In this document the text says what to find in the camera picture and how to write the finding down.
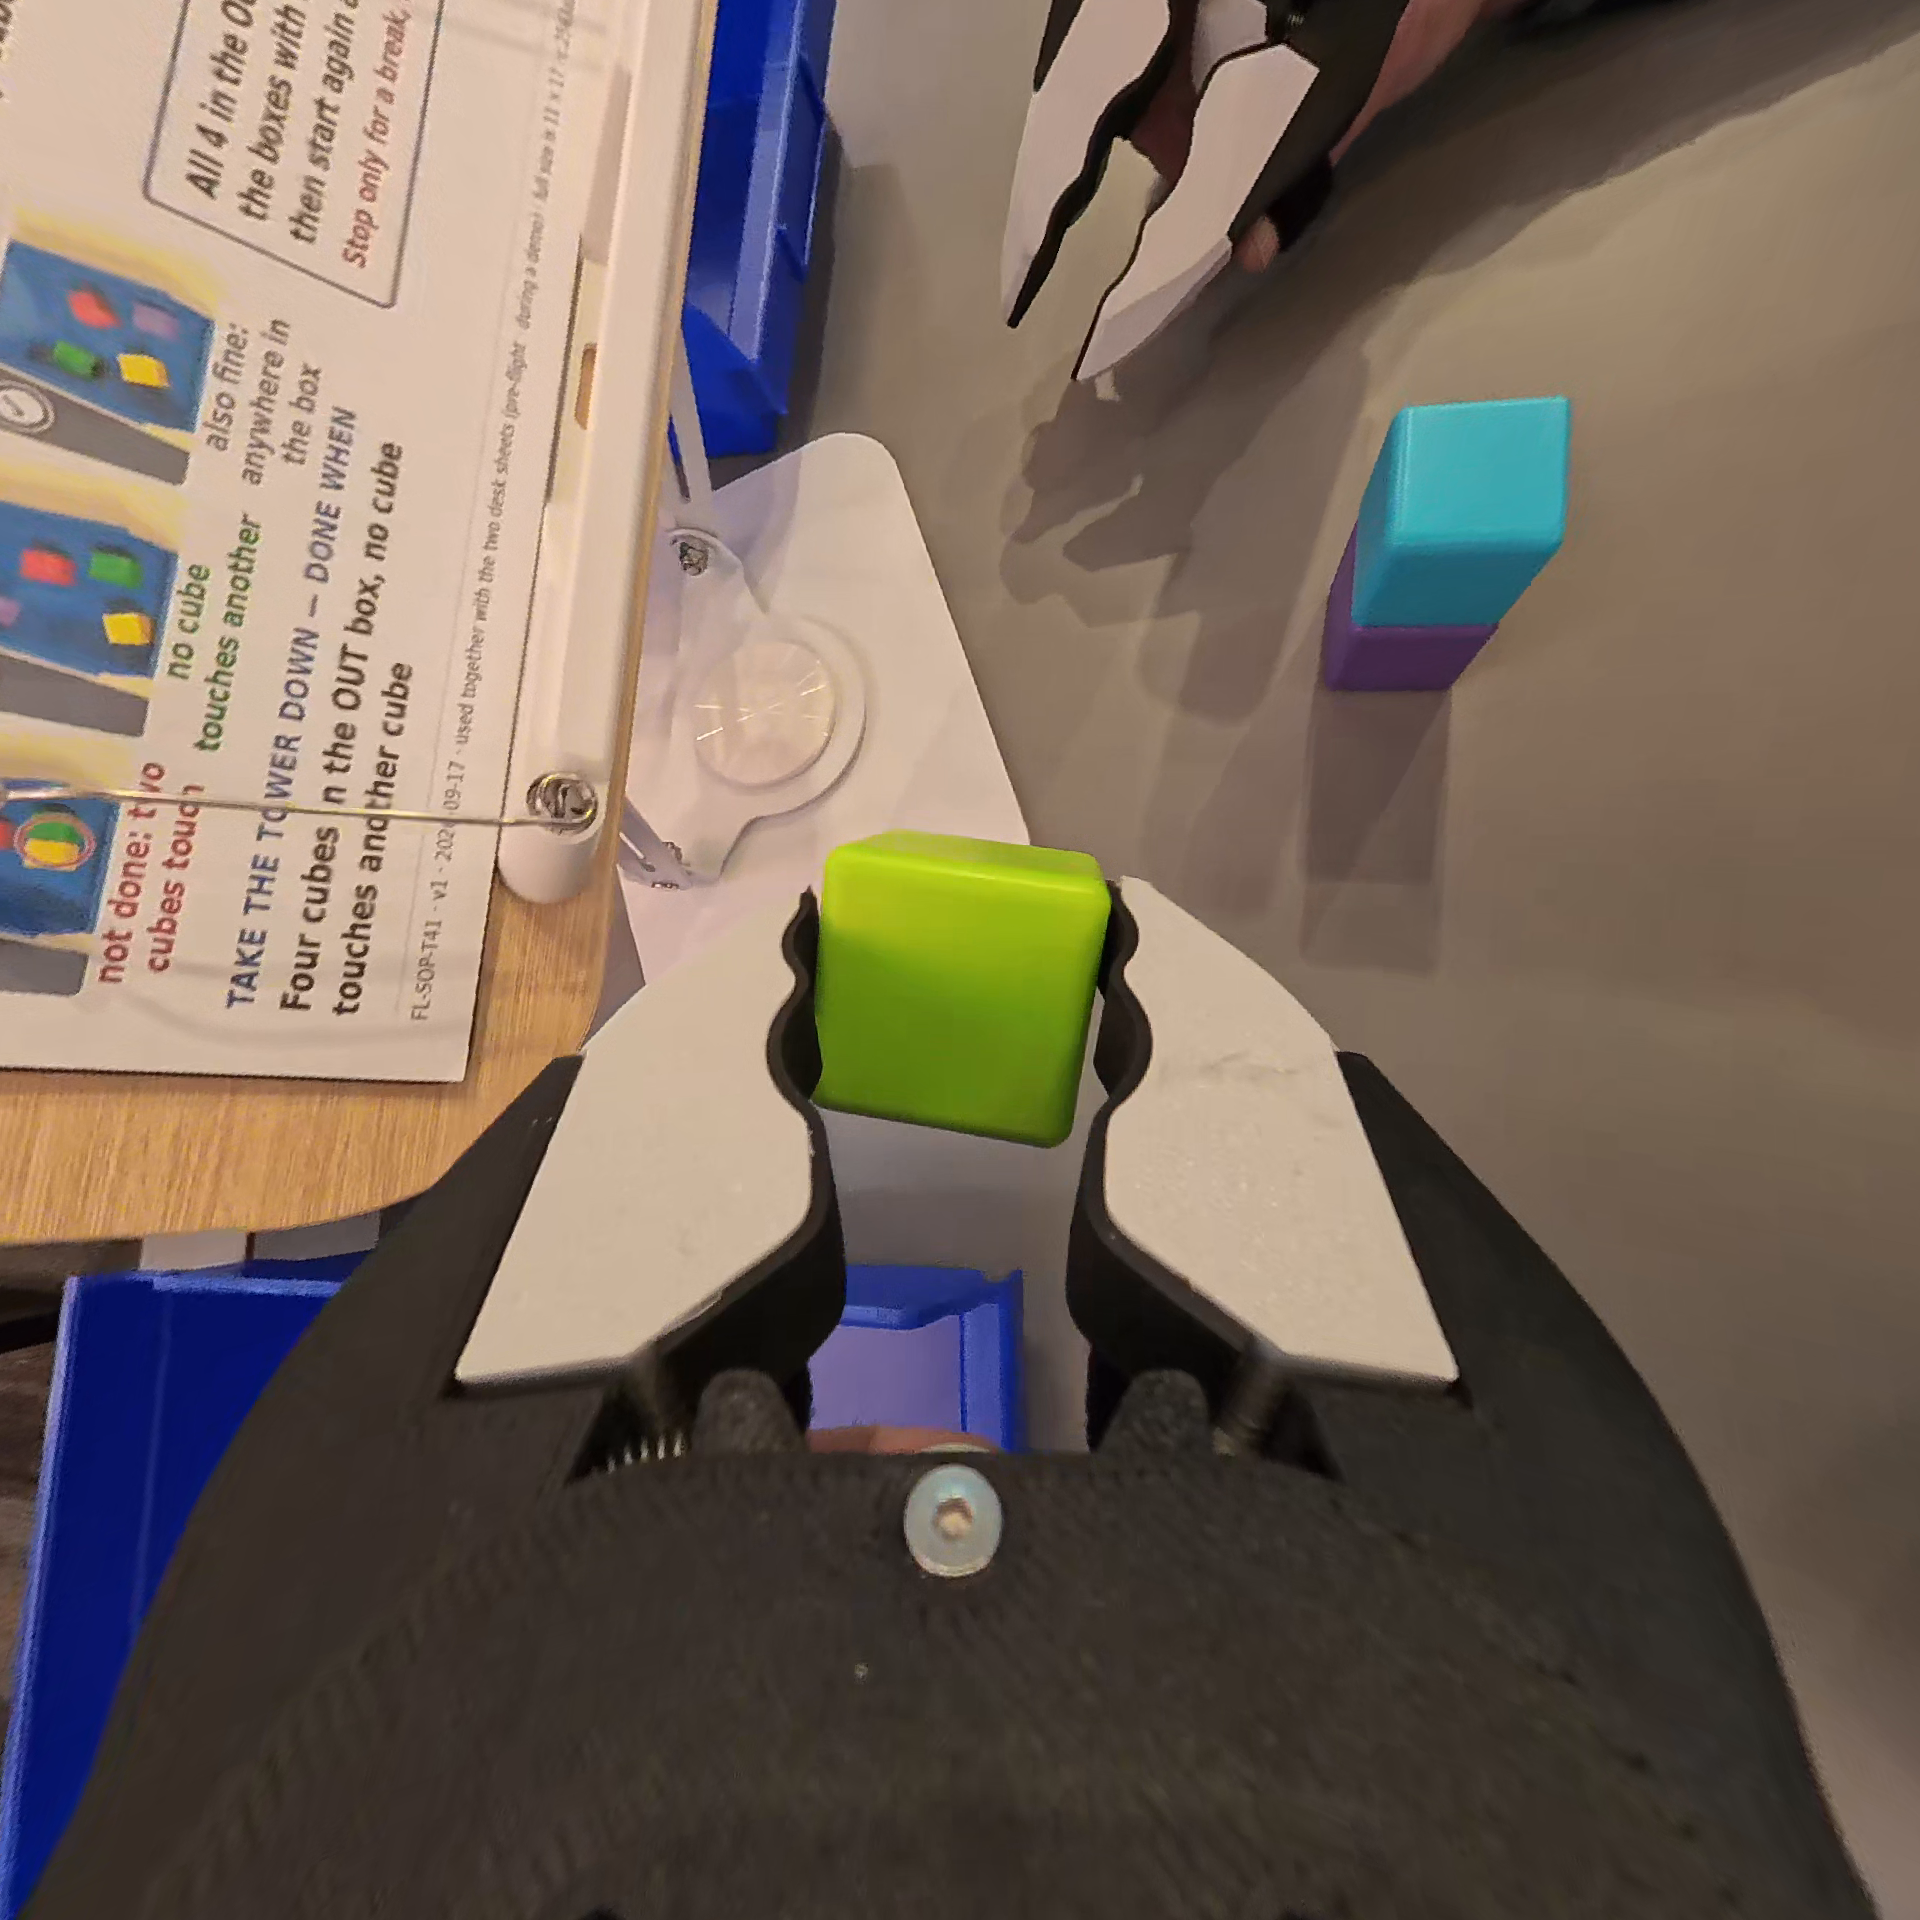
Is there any printed instruction sheet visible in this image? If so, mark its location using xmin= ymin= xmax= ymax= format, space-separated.
xmin=0 ymin=0 xmax=605 ymax=1085

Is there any blue plastic bin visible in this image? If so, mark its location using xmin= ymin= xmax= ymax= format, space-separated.
xmin=0 ymin=1259 xmax=1031 ymax=1771
xmin=669 ymin=0 xmax=843 ymax=459

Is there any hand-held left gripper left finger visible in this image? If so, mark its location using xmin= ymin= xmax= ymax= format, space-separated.
xmin=455 ymin=883 xmax=848 ymax=1411

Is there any cyan cube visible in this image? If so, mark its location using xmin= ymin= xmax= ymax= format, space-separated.
xmin=1347 ymin=398 xmax=1570 ymax=631

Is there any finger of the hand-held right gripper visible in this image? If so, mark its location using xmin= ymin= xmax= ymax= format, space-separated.
xmin=1067 ymin=0 xmax=1324 ymax=377
xmin=999 ymin=0 xmax=1188 ymax=330

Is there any grey desk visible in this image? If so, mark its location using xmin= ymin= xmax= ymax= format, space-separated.
xmin=796 ymin=0 xmax=1920 ymax=1920

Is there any purple cube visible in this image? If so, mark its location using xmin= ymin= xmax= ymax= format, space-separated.
xmin=1320 ymin=526 xmax=1503 ymax=696

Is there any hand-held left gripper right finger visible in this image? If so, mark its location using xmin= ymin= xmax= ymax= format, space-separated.
xmin=1067 ymin=875 xmax=1461 ymax=1416

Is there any lime green cube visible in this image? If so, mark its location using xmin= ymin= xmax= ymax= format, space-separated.
xmin=807 ymin=827 xmax=1111 ymax=1150

